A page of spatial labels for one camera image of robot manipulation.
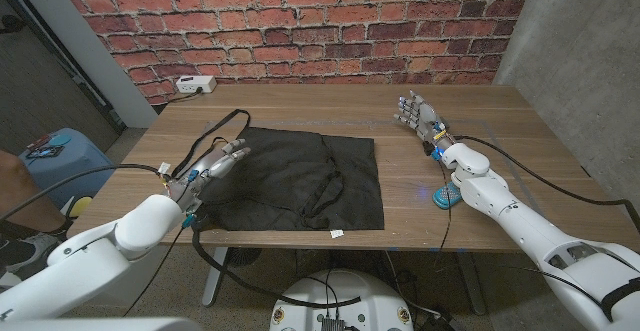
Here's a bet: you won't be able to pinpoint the black power strip cord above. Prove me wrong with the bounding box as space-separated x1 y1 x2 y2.
167 86 204 105

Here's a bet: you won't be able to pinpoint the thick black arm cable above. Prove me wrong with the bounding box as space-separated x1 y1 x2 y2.
454 134 640 235
0 163 169 222

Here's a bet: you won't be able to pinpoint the black looping wrist cable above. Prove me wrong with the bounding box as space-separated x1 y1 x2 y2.
191 218 362 309

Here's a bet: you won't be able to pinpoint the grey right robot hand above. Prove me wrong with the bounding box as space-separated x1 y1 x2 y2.
393 89 457 160

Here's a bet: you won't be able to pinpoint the black apron with straps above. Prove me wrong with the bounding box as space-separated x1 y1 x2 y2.
171 108 385 239

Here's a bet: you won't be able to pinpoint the yellow white object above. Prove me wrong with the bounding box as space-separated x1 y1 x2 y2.
64 195 94 218

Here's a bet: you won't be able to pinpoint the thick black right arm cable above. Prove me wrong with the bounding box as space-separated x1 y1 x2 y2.
454 134 640 235

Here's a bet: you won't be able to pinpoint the blue plastic stool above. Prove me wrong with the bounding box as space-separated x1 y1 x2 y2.
18 128 117 207

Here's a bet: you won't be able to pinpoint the thin black wrist wire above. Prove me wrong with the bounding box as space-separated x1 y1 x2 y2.
434 158 454 272

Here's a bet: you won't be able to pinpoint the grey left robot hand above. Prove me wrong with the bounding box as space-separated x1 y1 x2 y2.
167 138 251 215

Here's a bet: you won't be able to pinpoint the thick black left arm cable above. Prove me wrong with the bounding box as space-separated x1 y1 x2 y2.
0 163 169 222

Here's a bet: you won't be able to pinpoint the metal table leg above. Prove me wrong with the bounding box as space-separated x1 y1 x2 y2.
201 246 231 307
454 251 486 316

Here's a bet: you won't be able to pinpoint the small items on container lid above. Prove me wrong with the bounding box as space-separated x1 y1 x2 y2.
24 133 71 160

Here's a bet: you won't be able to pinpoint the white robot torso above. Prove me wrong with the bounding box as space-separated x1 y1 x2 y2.
269 269 415 331

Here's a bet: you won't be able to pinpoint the teal perforated block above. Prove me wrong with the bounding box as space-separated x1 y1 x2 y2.
432 180 464 210

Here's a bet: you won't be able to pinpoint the white power strip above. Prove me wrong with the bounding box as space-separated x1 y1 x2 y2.
175 74 218 95

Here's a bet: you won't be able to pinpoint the grey black sneaker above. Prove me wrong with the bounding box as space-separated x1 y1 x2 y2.
0 233 66 282

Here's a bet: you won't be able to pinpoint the red brick printed backdrop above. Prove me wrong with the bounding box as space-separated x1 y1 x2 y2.
51 0 536 106

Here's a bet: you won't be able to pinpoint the black round fan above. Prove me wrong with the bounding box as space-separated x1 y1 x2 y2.
219 247 264 268

